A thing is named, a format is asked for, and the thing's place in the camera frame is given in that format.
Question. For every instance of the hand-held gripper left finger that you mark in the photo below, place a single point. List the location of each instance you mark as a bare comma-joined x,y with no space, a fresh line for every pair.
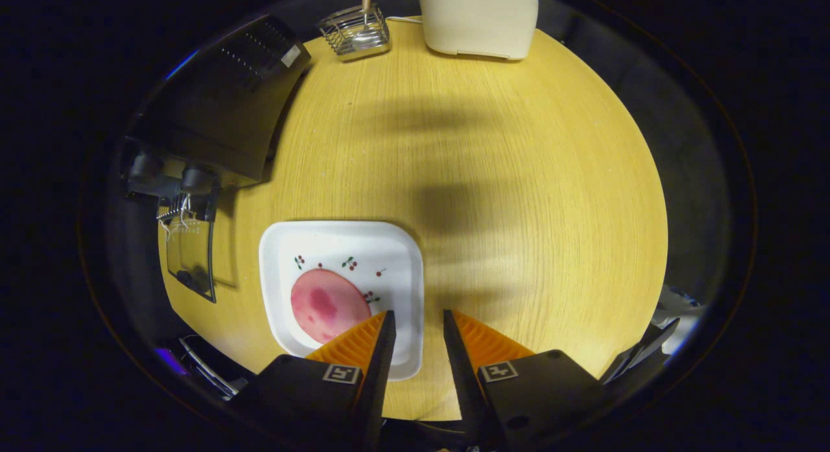
376,387

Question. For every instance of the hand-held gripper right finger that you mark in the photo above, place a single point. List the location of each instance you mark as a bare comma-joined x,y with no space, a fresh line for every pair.
463,380

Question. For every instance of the pink ham slice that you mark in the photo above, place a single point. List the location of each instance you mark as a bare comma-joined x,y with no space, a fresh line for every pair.
327,306

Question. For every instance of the white square cherry-print plate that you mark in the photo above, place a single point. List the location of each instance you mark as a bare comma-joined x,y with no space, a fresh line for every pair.
382,251

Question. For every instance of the black toaster oven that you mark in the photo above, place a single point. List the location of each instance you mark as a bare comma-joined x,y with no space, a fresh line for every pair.
220,108

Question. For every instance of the white bread toaster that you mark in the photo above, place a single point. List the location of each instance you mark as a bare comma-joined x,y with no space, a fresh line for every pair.
480,21

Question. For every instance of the dark object with silver edge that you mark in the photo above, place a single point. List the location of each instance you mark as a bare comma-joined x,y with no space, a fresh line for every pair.
207,369

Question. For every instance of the white bundle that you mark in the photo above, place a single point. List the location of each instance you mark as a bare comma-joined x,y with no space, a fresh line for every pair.
674,307

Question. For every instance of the black frame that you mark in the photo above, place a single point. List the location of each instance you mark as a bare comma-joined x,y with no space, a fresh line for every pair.
642,355

